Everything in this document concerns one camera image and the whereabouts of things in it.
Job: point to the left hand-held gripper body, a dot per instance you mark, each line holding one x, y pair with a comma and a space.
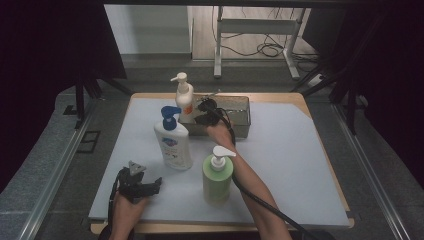
131, 185

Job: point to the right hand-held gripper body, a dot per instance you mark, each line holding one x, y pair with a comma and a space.
213, 115

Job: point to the cream white pump bottle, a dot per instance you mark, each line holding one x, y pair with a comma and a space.
185, 98

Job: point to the metal mesh basket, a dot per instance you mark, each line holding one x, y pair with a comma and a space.
238, 120

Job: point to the white pump bottle blue cap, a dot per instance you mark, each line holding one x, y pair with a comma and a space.
173, 143

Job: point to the green pump bottle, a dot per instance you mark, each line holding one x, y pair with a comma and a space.
217, 180

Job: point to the person's right hand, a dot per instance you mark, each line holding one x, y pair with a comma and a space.
220, 135

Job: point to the pale blue table mat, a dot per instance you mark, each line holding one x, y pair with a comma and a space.
286, 166

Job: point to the white panel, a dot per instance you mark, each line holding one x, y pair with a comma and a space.
150, 30

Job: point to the black tripod stand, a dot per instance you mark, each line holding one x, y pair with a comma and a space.
81, 96
350, 100

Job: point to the white power strip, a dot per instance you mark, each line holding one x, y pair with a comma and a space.
315, 80

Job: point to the dark curtain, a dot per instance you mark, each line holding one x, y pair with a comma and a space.
393, 83
43, 66

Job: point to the aluminium rail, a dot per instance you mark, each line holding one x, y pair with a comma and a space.
56, 173
370, 173

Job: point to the white metal desk frame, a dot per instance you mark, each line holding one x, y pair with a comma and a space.
256, 26

